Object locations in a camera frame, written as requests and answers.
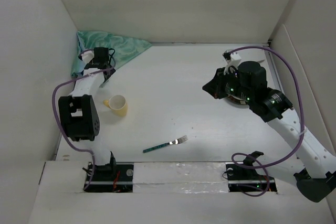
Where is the fork with green handle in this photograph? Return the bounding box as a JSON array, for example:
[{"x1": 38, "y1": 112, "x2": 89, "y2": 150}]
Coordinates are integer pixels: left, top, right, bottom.
[{"x1": 142, "y1": 135, "x2": 188, "y2": 153}]

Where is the dark round plate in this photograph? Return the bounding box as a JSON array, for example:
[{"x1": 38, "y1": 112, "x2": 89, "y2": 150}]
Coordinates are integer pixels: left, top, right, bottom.
[{"x1": 227, "y1": 96, "x2": 248, "y2": 105}]

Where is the yellow mug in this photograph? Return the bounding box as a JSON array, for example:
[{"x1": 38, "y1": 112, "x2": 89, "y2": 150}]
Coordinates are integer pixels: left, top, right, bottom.
[{"x1": 103, "y1": 95, "x2": 128, "y2": 117}]

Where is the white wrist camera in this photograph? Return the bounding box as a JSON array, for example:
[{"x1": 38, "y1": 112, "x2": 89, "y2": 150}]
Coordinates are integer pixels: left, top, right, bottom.
[
  {"x1": 223, "y1": 50, "x2": 242, "y2": 71},
  {"x1": 79, "y1": 50, "x2": 94, "y2": 64}
]

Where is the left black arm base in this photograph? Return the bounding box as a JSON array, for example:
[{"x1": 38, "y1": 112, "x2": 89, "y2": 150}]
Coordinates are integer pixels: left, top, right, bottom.
[{"x1": 83, "y1": 163, "x2": 134, "y2": 193}]

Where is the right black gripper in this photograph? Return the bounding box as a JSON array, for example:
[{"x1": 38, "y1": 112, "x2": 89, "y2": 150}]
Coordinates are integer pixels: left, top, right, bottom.
[{"x1": 202, "y1": 67, "x2": 253, "y2": 102}]

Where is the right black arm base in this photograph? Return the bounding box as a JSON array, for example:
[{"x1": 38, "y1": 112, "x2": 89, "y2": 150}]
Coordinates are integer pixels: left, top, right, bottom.
[{"x1": 222, "y1": 162, "x2": 277, "y2": 194}]

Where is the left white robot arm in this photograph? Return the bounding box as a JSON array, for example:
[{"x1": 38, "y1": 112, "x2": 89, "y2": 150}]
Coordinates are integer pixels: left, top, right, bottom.
[{"x1": 58, "y1": 47, "x2": 117, "y2": 180}]

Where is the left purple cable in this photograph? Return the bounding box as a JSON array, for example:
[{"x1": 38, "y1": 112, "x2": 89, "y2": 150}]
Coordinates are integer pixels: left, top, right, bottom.
[{"x1": 51, "y1": 49, "x2": 115, "y2": 190}]

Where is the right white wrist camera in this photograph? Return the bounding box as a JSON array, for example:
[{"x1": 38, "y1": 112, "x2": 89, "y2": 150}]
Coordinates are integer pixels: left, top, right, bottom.
[{"x1": 223, "y1": 50, "x2": 242, "y2": 71}]

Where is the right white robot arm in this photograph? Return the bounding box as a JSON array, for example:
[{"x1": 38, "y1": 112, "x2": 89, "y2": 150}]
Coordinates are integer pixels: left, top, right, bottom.
[{"x1": 202, "y1": 61, "x2": 335, "y2": 202}]

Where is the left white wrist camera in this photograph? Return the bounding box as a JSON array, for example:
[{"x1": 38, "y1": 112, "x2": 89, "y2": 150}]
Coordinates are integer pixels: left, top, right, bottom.
[{"x1": 79, "y1": 50, "x2": 94, "y2": 64}]

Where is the green patterned cloth placemat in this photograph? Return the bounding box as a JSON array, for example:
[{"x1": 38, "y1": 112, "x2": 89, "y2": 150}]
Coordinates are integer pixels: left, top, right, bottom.
[{"x1": 71, "y1": 30, "x2": 152, "y2": 79}]

